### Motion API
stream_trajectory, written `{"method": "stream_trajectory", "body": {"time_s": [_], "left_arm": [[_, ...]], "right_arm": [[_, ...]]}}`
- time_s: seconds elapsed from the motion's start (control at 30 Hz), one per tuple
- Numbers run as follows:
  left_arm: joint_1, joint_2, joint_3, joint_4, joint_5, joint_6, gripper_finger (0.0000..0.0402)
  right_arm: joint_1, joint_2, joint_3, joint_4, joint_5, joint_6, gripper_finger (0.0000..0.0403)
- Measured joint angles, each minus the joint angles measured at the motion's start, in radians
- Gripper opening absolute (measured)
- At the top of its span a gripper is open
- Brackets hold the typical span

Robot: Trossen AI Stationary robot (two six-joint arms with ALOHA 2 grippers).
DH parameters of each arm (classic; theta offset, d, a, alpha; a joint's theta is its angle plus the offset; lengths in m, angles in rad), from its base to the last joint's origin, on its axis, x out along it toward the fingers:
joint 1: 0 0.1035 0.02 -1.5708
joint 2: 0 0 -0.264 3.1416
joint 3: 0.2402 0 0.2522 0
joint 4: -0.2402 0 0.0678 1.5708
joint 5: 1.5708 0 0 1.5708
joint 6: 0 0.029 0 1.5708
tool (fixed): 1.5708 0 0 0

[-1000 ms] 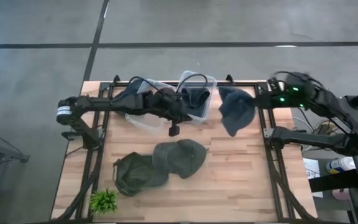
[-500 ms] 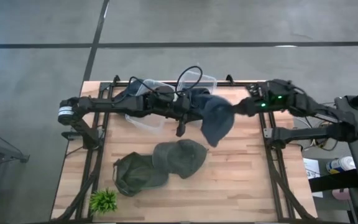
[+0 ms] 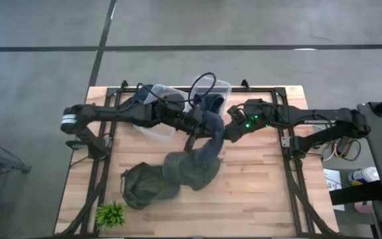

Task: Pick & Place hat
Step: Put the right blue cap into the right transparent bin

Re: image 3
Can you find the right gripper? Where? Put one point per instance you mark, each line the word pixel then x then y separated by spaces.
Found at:
pixel 240 131

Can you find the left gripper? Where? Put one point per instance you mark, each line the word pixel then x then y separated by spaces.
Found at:
pixel 191 121

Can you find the navy blue cap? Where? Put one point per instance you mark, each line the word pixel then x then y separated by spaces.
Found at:
pixel 216 132

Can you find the dark grey-green cap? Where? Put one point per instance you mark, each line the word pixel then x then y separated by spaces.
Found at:
pixel 191 171

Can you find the denim blue cap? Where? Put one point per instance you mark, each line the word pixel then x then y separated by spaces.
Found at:
pixel 146 94

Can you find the olive green cap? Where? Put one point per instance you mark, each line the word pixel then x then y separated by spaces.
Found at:
pixel 144 186

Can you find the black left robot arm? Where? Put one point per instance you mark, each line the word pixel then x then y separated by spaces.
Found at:
pixel 118 114

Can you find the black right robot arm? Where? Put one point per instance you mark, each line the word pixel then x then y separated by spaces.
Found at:
pixel 310 116

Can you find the white paper sheet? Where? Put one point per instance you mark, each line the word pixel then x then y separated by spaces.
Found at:
pixel 333 182

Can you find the small green artificial plant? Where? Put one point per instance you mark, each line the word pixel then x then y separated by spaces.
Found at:
pixel 110 215

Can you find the white spray can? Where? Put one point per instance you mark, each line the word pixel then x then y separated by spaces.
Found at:
pixel 365 176

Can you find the pink object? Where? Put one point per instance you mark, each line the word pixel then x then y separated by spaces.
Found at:
pixel 363 207

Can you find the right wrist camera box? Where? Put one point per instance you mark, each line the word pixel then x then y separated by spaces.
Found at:
pixel 238 115

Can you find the silver metal bracket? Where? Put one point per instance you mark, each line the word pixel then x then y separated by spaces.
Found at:
pixel 286 141

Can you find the black metal table frame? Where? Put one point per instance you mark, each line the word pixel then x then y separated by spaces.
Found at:
pixel 293 186

